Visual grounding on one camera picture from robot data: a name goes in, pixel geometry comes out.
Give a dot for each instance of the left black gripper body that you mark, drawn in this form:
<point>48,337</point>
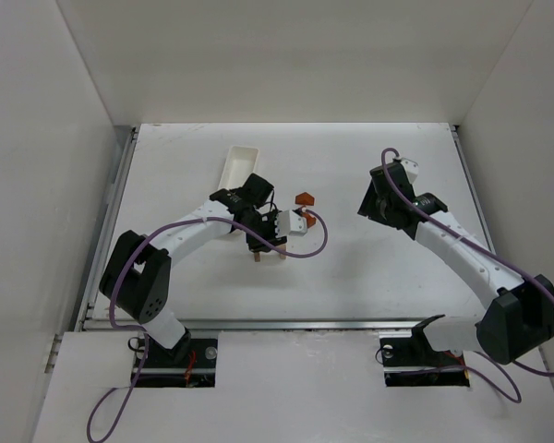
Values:
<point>266,241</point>

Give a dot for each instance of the orange roof wood block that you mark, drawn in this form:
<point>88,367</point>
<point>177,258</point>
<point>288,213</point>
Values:
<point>304,199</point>

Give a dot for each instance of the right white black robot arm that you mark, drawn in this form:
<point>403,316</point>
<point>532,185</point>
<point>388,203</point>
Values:
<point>518,315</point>

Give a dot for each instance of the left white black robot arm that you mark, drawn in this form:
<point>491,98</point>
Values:
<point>144,291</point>

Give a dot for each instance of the front aluminium rail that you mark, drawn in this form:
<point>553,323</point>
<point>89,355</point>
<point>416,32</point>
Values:
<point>265,324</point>

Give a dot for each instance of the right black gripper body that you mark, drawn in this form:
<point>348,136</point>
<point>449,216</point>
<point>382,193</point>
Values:
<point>375,209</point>

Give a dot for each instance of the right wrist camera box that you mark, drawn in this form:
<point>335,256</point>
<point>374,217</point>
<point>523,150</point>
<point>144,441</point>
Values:
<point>410,167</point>

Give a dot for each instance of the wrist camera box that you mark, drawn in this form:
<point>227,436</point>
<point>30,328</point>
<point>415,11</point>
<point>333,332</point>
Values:
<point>289,222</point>
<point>410,167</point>

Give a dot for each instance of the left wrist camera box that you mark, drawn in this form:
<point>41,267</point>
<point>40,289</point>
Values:
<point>289,222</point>

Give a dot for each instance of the long light wood block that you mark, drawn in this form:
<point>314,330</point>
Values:
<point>281,248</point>

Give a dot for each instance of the orange arch wood block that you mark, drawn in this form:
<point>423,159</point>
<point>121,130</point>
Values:
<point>311,221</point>

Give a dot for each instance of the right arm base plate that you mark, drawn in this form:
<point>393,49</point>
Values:
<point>407,362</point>

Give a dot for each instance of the white plastic tray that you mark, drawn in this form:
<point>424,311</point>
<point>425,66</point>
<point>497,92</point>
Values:
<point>240,163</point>

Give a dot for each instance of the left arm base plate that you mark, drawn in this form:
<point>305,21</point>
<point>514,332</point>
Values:
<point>196,369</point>

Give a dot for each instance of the left aluminium rail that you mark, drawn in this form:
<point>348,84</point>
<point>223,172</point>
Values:
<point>126,138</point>

